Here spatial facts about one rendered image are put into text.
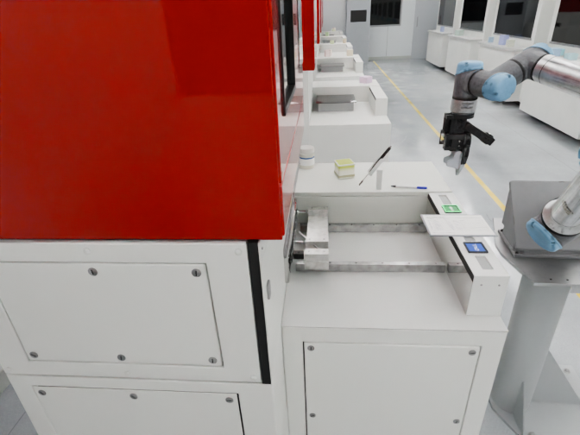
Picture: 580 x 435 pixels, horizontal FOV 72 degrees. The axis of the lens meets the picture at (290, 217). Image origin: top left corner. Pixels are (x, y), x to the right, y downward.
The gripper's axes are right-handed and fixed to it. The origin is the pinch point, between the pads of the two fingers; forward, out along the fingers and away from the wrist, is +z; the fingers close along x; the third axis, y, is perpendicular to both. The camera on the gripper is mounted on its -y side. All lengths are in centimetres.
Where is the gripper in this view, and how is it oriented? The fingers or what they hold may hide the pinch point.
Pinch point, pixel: (459, 171)
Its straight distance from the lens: 148.8
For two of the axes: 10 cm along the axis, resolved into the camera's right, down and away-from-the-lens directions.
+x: -0.8, 4.7, -8.8
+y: -10.0, 0.0, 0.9
